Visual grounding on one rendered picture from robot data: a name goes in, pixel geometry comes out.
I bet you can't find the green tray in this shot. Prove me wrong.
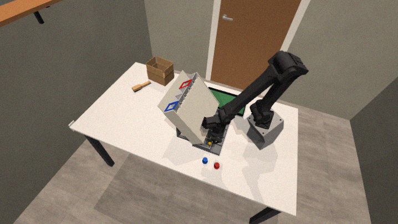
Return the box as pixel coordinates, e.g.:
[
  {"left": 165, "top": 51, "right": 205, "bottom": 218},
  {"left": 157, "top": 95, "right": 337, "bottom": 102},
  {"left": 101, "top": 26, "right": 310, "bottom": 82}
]
[{"left": 208, "top": 87, "right": 246, "bottom": 117}]

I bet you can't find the brown cardboard box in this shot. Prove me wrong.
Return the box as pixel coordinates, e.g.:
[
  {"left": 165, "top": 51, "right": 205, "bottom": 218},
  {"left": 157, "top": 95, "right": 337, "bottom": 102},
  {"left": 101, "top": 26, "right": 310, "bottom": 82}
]
[{"left": 146, "top": 56, "right": 174, "bottom": 86}]

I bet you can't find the grey slanted cover panel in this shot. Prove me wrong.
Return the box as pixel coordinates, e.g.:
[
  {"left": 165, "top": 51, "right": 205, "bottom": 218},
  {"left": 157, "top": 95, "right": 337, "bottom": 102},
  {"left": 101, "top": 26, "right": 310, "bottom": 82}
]
[{"left": 157, "top": 70, "right": 229, "bottom": 156}]

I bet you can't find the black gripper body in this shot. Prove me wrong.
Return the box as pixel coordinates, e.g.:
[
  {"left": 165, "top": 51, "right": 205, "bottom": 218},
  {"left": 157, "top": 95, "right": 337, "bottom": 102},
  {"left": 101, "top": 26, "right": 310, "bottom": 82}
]
[{"left": 211, "top": 126, "right": 226, "bottom": 141}]

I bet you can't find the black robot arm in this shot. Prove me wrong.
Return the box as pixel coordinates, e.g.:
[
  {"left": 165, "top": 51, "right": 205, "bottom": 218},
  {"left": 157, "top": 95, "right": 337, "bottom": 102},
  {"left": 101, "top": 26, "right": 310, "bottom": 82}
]
[{"left": 202, "top": 50, "right": 309, "bottom": 134}]

